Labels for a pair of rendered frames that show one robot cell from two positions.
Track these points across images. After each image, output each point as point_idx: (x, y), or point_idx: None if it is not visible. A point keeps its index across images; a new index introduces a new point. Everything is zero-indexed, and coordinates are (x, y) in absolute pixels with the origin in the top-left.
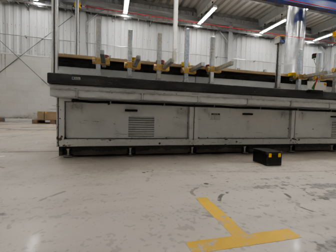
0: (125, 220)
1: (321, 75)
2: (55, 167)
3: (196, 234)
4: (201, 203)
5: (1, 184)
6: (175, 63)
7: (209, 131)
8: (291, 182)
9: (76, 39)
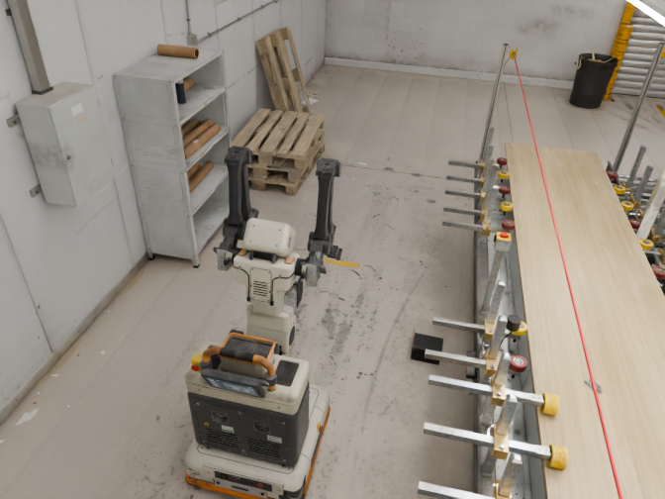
0: (350, 240)
1: (486, 358)
2: (449, 229)
3: None
4: (352, 262)
5: (415, 214)
6: (650, 208)
7: None
8: (360, 321)
9: (634, 108)
